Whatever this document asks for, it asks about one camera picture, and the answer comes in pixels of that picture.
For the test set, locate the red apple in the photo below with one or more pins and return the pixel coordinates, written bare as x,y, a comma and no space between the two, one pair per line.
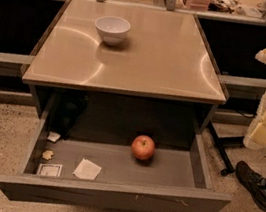
143,147

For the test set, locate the steel top counter cabinet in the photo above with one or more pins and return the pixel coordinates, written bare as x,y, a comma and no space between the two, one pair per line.
164,55

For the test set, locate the grey open drawer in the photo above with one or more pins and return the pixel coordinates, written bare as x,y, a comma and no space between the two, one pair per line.
175,179

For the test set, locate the black metal stand leg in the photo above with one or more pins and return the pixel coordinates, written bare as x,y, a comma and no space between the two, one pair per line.
222,143

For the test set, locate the dark sneaker shoe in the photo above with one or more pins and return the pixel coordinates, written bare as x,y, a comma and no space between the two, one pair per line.
253,182

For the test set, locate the white ceramic bowl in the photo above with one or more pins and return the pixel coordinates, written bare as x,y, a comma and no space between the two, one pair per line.
112,30

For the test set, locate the white paper note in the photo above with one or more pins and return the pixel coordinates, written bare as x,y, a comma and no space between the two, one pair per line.
87,170

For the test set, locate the small white paper scrap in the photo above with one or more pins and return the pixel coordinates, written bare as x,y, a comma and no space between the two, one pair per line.
53,137

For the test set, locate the framed white card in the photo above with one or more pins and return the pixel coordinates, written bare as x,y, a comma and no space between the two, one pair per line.
53,170

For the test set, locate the small tan puzzle piece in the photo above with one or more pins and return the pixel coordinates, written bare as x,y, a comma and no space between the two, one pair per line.
47,155

